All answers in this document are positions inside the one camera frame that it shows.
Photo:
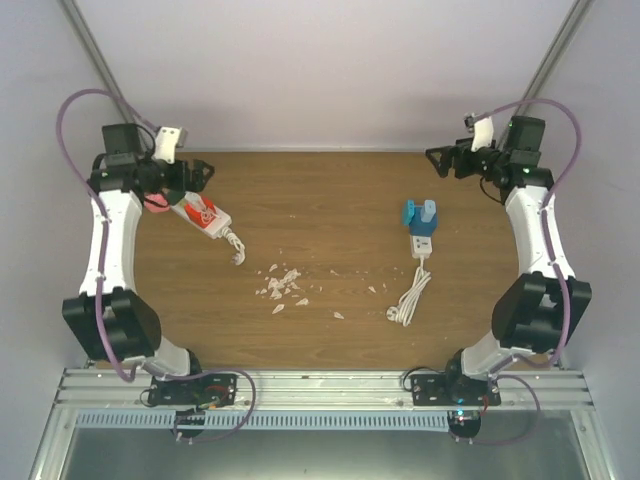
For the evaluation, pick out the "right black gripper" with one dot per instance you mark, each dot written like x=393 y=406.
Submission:
x=460 y=152

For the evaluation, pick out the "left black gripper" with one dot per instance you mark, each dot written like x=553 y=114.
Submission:
x=198 y=182

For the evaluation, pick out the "red cube socket adapter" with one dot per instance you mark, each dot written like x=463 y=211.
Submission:
x=196 y=211

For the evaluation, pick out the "pink plug adapter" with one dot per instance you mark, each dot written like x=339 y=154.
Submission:
x=156 y=203

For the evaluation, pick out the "white multicolour power strip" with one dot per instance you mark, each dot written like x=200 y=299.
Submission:
x=202 y=213

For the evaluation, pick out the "dark green dragon adapter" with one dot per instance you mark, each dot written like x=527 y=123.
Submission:
x=174 y=197

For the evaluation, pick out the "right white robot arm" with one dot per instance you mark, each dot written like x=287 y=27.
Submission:
x=540 y=311

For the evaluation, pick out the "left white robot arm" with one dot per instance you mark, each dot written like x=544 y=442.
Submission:
x=108 y=317

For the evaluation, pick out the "light blue plug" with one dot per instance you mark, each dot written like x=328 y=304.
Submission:
x=410 y=207

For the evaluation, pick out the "blue cube adapter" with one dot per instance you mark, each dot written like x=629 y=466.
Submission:
x=423 y=228

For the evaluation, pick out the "small white power strip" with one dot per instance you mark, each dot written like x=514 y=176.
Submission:
x=403 y=311

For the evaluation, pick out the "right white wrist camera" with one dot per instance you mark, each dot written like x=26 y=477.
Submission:
x=482 y=129

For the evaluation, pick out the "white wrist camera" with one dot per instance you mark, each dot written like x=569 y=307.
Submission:
x=482 y=129
x=167 y=141

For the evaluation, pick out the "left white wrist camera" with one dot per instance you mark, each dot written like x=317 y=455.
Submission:
x=167 y=141

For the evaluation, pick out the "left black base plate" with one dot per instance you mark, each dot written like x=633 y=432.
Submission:
x=213 y=391

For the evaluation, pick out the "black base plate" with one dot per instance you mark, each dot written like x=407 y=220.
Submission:
x=213 y=391
x=430 y=388

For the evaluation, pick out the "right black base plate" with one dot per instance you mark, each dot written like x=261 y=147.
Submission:
x=430 y=388

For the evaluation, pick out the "grey slotted cable duct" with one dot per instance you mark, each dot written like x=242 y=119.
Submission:
x=267 y=420

